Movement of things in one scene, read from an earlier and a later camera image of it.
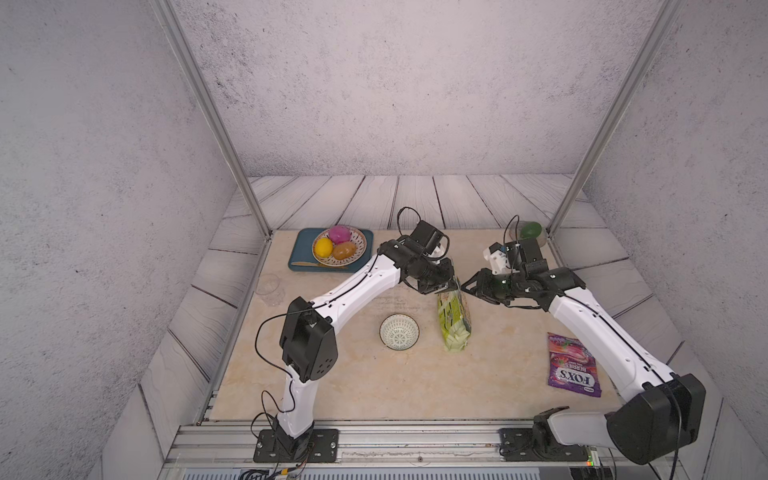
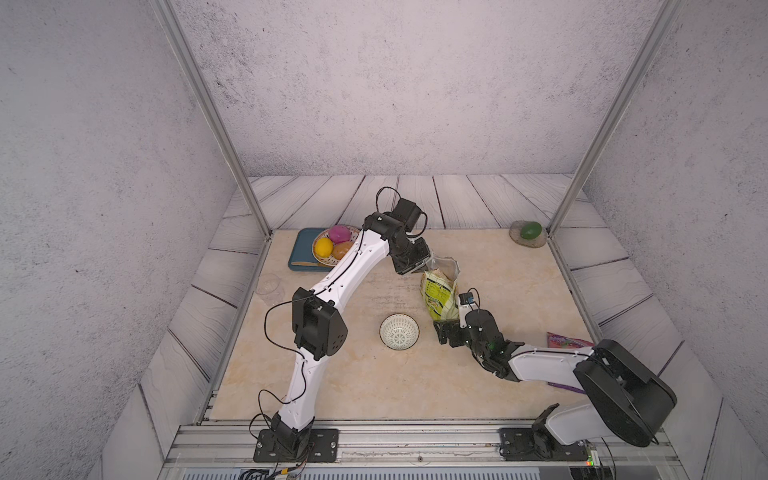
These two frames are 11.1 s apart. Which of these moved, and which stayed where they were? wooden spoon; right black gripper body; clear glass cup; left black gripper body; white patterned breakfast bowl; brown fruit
Moved: right black gripper body; left black gripper body
Stayed: white patterned breakfast bowl; brown fruit; wooden spoon; clear glass cup
